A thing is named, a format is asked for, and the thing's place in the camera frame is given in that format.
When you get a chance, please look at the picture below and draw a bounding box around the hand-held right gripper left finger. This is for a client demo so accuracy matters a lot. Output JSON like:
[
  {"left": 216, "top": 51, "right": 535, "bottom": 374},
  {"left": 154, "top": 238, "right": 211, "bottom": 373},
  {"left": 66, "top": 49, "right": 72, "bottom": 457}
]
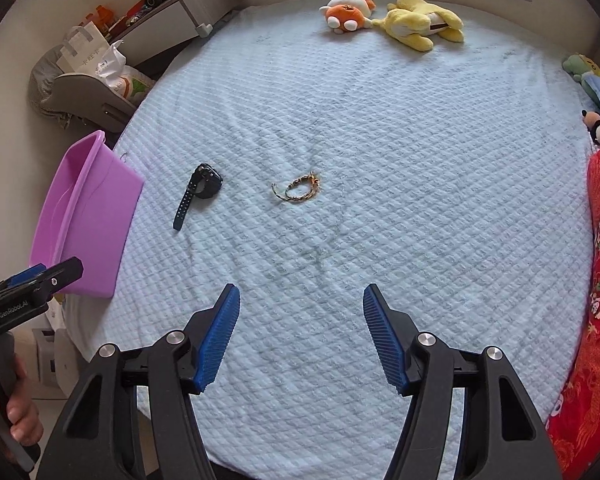
[{"left": 35, "top": 284, "right": 241, "bottom": 480}]

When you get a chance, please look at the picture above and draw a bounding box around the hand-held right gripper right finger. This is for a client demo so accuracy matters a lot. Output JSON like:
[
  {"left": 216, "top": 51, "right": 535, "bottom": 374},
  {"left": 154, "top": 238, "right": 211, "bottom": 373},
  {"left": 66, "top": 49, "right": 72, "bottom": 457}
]
[{"left": 363, "top": 284, "right": 563, "bottom": 480}]

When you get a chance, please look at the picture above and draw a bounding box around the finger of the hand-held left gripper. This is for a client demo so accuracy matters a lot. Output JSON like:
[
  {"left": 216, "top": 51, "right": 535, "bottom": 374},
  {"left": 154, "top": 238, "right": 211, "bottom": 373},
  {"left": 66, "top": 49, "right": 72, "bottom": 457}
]
[
  {"left": 35, "top": 256, "right": 84, "bottom": 306},
  {"left": 5, "top": 266, "right": 45, "bottom": 291}
]

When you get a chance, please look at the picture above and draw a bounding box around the purple plastic basin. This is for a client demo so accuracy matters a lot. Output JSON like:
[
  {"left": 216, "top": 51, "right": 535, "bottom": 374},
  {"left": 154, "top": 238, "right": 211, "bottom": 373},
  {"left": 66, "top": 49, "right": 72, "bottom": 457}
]
[{"left": 28, "top": 130, "right": 146, "bottom": 300}]

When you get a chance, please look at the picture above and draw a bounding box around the black wrist watch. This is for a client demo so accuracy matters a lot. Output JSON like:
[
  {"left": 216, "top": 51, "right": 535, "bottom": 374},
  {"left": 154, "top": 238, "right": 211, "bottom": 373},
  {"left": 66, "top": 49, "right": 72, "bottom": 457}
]
[{"left": 173, "top": 162, "right": 223, "bottom": 232}]

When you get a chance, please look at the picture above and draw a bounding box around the brown braided bracelet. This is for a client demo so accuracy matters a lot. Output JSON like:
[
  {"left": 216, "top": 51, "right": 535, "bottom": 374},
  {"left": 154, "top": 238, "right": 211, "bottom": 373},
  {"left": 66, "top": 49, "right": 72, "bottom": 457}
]
[{"left": 271, "top": 171, "right": 322, "bottom": 204}]

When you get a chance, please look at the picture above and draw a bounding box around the person's left hand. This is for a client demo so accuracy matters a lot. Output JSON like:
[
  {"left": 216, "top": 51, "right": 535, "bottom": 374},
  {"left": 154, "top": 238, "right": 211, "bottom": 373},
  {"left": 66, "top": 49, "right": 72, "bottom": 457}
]
[{"left": 0, "top": 355, "right": 43, "bottom": 445}]

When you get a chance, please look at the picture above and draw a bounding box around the white box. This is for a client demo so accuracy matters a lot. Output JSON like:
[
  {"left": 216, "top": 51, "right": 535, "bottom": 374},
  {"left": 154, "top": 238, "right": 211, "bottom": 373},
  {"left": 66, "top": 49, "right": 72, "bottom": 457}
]
[{"left": 32, "top": 327, "right": 78, "bottom": 398}]

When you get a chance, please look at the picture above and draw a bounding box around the light blue quilted blanket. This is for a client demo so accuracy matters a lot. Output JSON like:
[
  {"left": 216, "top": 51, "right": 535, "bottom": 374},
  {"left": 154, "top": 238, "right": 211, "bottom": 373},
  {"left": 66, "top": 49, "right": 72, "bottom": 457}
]
[{"left": 62, "top": 0, "right": 600, "bottom": 480}]

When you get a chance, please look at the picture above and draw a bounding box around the grey chair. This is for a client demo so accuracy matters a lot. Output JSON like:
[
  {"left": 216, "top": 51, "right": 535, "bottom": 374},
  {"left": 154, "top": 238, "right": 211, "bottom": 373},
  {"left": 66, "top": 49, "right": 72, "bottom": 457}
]
[{"left": 52, "top": 72, "right": 141, "bottom": 133}]

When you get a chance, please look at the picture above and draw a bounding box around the grey cloth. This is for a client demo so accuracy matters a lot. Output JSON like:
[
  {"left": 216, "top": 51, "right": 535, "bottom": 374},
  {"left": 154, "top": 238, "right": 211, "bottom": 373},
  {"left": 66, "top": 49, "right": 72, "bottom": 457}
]
[{"left": 28, "top": 45, "right": 73, "bottom": 128}]

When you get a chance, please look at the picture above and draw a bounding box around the colourful wipes packet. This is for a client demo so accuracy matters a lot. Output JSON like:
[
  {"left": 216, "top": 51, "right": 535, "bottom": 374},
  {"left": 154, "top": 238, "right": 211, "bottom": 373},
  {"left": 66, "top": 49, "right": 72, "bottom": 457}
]
[{"left": 115, "top": 72, "right": 153, "bottom": 101}]

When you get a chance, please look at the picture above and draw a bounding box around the white plastic bag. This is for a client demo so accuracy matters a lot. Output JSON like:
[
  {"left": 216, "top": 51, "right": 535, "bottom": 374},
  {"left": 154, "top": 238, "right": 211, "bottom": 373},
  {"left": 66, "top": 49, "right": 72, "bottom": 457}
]
[{"left": 95, "top": 40, "right": 128, "bottom": 86}]

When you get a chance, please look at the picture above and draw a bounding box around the white paper bag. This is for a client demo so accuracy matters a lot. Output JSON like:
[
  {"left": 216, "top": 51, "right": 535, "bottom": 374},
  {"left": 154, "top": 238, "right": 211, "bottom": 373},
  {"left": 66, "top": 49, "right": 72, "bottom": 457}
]
[{"left": 60, "top": 20, "right": 112, "bottom": 73}]

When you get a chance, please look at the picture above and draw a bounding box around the grey drawer cabinet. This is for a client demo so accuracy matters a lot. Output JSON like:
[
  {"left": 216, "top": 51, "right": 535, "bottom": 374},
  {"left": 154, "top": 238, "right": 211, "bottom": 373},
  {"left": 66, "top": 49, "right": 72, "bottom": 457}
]
[{"left": 107, "top": 0, "right": 248, "bottom": 68}]

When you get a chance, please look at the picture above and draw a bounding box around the yellow plush toy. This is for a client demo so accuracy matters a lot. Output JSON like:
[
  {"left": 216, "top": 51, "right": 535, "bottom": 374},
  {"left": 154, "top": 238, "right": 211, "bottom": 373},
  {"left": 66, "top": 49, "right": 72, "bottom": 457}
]
[{"left": 372, "top": 0, "right": 465, "bottom": 53}]

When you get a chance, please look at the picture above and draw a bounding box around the orange plush toy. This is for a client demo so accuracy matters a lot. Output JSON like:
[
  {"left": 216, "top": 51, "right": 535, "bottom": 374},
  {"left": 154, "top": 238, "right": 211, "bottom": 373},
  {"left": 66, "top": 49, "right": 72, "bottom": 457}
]
[{"left": 319, "top": 0, "right": 378, "bottom": 35}]

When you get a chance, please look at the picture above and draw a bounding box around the green plush toy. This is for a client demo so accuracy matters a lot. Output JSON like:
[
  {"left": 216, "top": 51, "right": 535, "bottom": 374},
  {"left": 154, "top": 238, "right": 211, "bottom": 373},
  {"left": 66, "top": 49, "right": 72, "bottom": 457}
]
[{"left": 562, "top": 54, "right": 600, "bottom": 83}]

